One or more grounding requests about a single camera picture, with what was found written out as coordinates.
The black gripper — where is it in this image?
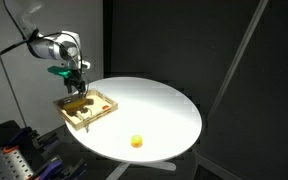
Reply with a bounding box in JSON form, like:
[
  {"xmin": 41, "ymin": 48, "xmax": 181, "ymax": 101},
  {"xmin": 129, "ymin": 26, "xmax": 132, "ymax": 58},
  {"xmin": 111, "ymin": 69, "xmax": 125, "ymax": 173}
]
[{"xmin": 63, "ymin": 70, "xmax": 87, "ymax": 98}]

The wooden tray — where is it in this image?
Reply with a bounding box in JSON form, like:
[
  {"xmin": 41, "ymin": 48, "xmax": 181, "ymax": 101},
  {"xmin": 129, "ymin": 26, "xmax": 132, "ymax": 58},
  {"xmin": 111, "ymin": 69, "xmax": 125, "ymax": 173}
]
[{"xmin": 52, "ymin": 87, "xmax": 119, "ymax": 131}]

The black spring clamp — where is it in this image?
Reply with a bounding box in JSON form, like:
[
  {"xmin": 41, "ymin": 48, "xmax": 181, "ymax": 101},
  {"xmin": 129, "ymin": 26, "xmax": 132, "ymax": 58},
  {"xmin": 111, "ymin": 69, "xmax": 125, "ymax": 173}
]
[{"xmin": 33, "ymin": 131, "xmax": 60, "ymax": 152}]

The yellow orange round fruit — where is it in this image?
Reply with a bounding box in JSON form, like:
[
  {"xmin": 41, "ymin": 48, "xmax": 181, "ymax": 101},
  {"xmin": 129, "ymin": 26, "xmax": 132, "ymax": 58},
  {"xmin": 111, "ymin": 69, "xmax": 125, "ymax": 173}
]
[{"xmin": 130, "ymin": 134, "xmax": 144, "ymax": 149}]

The purple spring clamp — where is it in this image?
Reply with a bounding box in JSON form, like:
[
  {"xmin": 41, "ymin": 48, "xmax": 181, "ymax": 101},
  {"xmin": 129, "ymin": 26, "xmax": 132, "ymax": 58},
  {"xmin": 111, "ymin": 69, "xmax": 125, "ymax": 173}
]
[{"xmin": 29, "ymin": 157, "xmax": 65, "ymax": 180}]

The purple clamp with orange tip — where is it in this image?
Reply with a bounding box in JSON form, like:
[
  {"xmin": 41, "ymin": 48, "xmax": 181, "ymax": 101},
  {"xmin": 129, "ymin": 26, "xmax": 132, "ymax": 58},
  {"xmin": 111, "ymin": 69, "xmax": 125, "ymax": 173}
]
[{"xmin": 2, "ymin": 126, "xmax": 38, "ymax": 154}]

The perforated metal plate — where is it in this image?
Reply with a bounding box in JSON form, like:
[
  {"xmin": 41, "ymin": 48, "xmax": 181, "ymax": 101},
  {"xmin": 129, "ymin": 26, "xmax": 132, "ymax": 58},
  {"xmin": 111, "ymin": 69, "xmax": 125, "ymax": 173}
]
[{"xmin": 0, "ymin": 146, "xmax": 36, "ymax": 180}]

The white table base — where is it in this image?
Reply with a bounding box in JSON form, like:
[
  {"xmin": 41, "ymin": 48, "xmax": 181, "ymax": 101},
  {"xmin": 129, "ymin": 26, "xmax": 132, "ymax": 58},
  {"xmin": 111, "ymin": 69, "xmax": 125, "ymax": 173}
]
[{"xmin": 105, "ymin": 160, "xmax": 178, "ymax": 180}]

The grey diagonal metal strip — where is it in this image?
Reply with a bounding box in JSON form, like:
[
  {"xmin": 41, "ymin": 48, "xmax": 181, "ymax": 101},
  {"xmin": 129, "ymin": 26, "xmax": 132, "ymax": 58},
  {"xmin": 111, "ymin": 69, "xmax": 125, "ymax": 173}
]
[{"xmin": 205, "ymin": 0, "xmax": 270, "ymax": 123}]

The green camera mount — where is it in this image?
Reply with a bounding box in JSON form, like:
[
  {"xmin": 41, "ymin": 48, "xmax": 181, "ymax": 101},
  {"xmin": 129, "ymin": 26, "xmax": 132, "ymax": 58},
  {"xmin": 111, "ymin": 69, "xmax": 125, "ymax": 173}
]
[{"xmin": 46, "ymin": 65, "xmax": 73, "ymax": 79}]

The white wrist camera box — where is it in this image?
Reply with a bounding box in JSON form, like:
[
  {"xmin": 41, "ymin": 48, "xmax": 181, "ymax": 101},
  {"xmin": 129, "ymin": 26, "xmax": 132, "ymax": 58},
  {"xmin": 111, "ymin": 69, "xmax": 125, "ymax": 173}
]
[{"xmin": 80, "ymin": 60, "xmax": 92, "ymax": 71}]

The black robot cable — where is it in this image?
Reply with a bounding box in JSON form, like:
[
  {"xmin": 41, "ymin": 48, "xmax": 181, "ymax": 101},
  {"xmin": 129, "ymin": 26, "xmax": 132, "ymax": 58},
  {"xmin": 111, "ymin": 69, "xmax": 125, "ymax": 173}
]
[{"xmin": 0, "ymin": 0, "xmax": 85, "ymax": 73}]

